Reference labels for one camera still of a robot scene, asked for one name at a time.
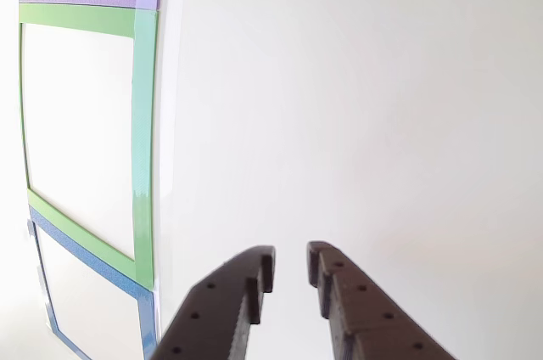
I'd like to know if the blue square frame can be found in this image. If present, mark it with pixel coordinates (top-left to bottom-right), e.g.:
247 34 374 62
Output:
26 204 158 360

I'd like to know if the green square frame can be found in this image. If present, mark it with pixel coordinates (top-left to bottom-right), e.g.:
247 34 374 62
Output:
17 2 160 292

